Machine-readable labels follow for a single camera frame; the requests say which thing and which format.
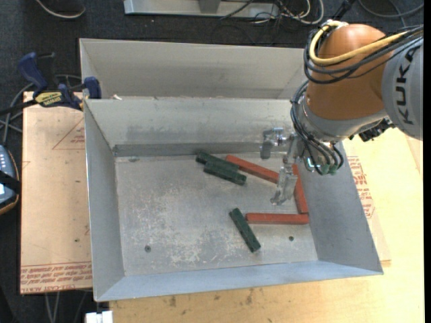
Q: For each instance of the dark green flat block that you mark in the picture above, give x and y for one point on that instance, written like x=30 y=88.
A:
x=212 y=160
x=245 y=230
x=225 y=174

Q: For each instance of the red-brown flat block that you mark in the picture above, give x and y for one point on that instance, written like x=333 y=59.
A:
x=252 y=169
x=276 y=218
x=300 y=198

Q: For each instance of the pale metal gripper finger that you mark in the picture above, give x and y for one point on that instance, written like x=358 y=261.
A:
x=280 y=187
x=290 y=187

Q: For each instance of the grey metal bin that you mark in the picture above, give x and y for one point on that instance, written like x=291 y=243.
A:
x=188 y=210

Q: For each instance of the brown cardboard board, red print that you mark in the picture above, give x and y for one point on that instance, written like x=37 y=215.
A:
x=54 y=187

